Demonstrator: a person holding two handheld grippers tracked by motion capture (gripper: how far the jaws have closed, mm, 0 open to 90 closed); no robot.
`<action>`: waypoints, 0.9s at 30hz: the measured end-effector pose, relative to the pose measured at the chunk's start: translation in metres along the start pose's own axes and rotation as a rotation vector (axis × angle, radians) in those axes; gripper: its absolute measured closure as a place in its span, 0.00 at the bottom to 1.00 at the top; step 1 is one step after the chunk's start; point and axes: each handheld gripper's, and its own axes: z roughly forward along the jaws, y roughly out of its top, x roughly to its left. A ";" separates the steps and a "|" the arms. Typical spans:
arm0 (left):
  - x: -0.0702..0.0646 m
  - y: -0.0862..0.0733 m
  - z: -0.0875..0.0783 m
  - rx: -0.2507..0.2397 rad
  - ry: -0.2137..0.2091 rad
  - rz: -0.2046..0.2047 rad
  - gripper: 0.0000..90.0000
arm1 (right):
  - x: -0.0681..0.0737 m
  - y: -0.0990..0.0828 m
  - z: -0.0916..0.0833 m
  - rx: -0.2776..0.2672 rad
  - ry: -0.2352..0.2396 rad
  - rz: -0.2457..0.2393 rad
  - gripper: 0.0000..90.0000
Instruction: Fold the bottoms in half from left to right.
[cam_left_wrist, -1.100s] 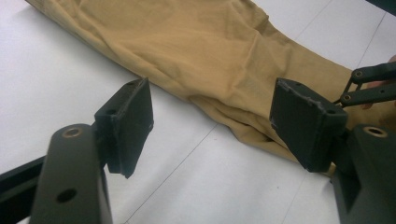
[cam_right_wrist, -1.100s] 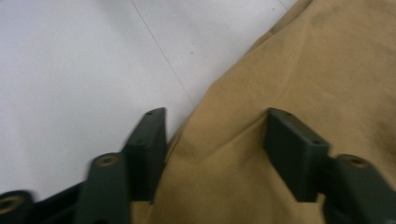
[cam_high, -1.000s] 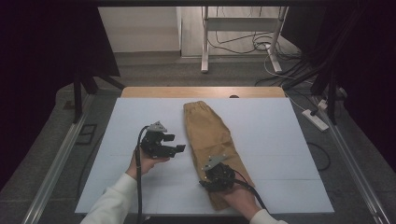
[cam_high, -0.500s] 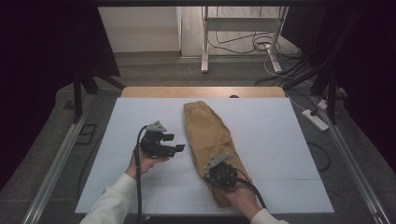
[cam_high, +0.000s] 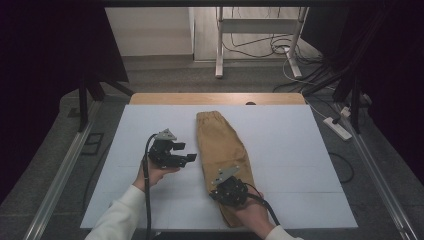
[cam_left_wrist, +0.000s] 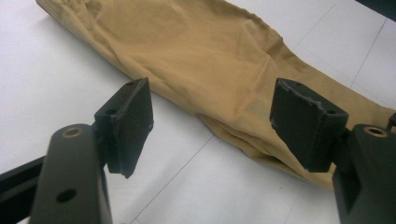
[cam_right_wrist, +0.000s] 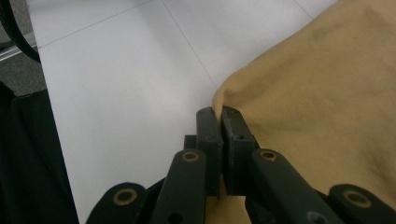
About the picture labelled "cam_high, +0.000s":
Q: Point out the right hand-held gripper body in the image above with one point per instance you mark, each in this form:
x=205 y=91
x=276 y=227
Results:
x=231 y=193

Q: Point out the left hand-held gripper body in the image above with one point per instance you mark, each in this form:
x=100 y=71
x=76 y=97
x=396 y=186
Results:
x=163 y=155

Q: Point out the tan pants with patches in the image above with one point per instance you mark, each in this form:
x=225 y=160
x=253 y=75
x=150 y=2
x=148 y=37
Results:
x=221 y=143

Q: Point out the person's left hand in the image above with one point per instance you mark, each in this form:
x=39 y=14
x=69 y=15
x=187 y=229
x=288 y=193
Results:
x=150 y=175

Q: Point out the person's right hand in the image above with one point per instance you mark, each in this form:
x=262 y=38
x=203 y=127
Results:
x=255 y=213

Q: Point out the wooden table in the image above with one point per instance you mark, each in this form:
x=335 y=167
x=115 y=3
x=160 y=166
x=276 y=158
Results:
x=200 y=98

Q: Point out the black stand legs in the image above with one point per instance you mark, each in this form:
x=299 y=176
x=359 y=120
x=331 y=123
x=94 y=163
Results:
x=83 y=100
x=355 y=100

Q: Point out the long white power strip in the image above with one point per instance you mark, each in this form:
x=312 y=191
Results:
x=337 y=128

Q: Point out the black curtain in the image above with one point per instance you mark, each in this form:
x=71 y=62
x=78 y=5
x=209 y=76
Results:
x=50 y=83
x=393 y=83

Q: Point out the black rectangular floor frame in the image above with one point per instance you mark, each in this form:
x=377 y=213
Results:
x=92 y=143

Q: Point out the white metal stand frame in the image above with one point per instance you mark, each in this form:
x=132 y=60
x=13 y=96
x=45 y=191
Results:
x=219 y=50

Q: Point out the metal floor rail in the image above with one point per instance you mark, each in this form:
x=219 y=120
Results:
x=376 y=180
x=60 y=180

